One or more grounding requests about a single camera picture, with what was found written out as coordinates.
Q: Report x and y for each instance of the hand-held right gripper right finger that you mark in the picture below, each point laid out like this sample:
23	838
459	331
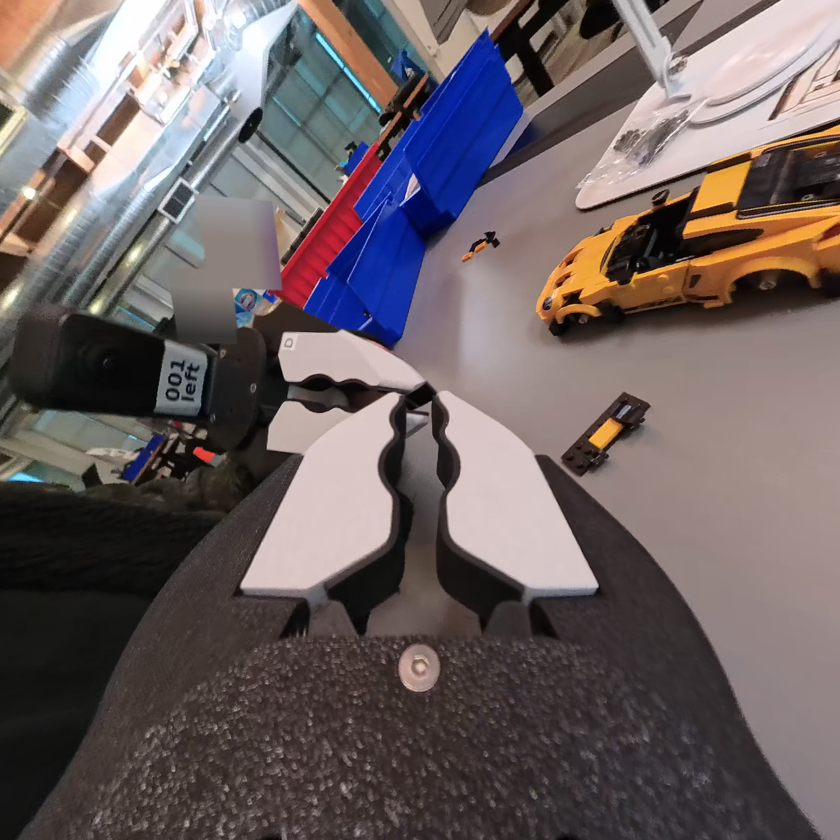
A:
512	518

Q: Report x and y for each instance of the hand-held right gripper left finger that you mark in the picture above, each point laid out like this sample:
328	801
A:
328	518

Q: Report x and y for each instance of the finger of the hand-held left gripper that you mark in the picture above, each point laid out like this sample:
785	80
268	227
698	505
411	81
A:
348	358
298	426

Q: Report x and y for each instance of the black yellow lego plate assembly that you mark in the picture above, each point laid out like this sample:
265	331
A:
607	436

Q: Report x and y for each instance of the person's left forearm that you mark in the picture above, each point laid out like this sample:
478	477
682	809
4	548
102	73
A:
197	485

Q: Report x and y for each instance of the yellow lego car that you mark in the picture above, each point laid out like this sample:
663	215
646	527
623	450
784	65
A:
722	229

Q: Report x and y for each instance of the bag of small lego parts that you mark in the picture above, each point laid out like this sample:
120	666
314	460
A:
643	138

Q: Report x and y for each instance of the lego sticker sheet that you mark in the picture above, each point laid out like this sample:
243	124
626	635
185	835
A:
810	92

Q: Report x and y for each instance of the red storage bin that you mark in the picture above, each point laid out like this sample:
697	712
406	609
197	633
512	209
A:
328	243

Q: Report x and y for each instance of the small black brick pieces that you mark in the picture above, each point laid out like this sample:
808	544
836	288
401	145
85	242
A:
484	244

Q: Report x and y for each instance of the stack of blue storage bins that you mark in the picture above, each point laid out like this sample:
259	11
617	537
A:
426	164

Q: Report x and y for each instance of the person's dark clothed torso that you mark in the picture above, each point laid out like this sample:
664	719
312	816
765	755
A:
65	623

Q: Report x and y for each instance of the white stand base board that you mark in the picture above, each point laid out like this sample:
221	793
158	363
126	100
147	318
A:
735	144

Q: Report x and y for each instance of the clear stand rod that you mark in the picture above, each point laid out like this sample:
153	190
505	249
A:
646	39

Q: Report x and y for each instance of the round clear lens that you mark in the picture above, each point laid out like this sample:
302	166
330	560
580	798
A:
768	65

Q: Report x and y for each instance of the silver ventilation duct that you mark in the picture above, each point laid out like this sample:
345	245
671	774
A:
46	118

